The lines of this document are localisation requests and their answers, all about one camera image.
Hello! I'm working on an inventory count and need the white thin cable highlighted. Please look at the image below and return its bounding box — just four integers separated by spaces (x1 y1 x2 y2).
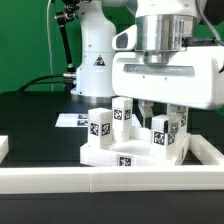
46 0 56 92

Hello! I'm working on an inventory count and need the white square table top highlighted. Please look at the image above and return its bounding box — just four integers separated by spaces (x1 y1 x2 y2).
80 128 190 167

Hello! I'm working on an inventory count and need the white sheet with fiducial markers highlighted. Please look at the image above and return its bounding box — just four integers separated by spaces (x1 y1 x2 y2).
55 113 141 127

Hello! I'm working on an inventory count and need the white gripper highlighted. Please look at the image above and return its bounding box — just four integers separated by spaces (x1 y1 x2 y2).
112 46 224 134

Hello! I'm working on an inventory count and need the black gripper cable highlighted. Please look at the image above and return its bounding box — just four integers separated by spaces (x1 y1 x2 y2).
184 0 224 74

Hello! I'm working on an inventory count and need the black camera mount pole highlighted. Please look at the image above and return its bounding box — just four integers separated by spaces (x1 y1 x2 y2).
55 0 80 75

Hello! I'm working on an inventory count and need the black cable bundle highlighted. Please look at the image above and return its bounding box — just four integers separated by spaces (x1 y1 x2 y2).
16 73 77 92

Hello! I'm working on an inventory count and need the white workspace frame wall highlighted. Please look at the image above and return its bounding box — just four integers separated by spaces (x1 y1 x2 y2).
0 134 224 195

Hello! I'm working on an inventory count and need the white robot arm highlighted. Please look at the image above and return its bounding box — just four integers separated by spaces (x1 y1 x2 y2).
71 0 224 110

